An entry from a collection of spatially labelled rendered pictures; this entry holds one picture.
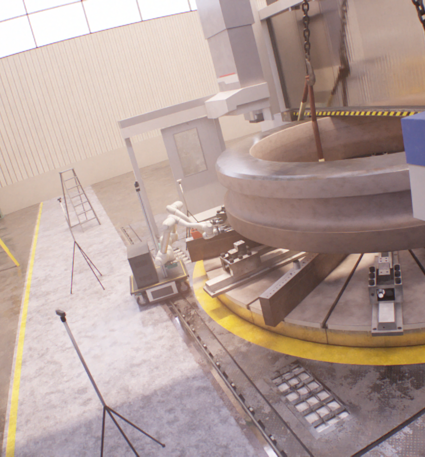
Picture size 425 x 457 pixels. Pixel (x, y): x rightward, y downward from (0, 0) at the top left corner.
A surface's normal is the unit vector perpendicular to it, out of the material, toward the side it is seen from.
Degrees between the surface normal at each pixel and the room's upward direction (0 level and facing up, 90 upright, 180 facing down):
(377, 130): 90
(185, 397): 0
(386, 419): 0
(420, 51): 90
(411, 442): 0
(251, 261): 90
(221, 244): 90
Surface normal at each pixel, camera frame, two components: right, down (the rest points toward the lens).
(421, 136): -0.90, 0.34
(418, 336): -0.25, 0.38
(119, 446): -0.24, -0.91
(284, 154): 0.63, 0.11
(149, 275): 0.22, 0.28
